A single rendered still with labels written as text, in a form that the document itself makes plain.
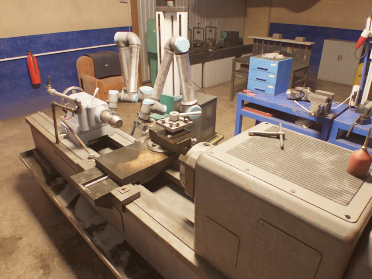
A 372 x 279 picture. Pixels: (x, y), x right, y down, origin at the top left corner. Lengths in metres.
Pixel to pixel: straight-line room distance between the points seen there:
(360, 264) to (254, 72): 2.73
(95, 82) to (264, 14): 5.67
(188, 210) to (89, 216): 0.85
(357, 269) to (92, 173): 1.44
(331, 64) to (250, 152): 7.04
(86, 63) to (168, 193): 4.24
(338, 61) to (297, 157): 6.95
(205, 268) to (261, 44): 5.03
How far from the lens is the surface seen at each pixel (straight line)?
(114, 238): 2.02
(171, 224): 1.43
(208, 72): 6.47
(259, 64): 3.31
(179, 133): 1.72
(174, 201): 1.75
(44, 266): 2.57
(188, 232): 1.40
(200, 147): 1.29
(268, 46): 5.75
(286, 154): 1.05
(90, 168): 1.86
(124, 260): 1.88
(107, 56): 5.65
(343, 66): 7.90
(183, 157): 1.28
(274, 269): 1.01
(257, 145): 1.08
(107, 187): 1.66
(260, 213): 0.90
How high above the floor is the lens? 1.83
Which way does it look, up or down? 27 degrees down
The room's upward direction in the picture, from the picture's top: straight up
